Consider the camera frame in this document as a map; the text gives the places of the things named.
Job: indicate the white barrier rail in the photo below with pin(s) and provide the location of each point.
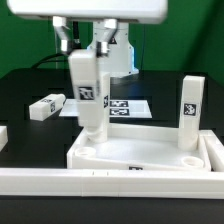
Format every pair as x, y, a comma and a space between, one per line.
215, 150
111, 183

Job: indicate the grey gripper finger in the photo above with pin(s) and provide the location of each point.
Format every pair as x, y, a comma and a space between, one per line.
110, 29
61, 29

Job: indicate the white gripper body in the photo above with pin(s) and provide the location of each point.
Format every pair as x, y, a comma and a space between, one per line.
131, 11

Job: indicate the white sheet with fiducial markers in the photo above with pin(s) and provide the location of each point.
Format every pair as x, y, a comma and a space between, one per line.
118, 108

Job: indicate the white block at left edge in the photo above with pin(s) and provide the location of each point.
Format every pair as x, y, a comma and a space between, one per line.
3, 137

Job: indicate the white right barrier rail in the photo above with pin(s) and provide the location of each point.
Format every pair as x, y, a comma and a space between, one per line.
215, 150

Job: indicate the white desk top tray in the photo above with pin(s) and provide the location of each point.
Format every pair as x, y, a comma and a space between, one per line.
136, 147

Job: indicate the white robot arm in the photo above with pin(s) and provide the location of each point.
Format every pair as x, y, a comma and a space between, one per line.
120, 60

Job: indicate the white front barrier rail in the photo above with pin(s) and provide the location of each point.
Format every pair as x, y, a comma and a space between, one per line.
111, 183

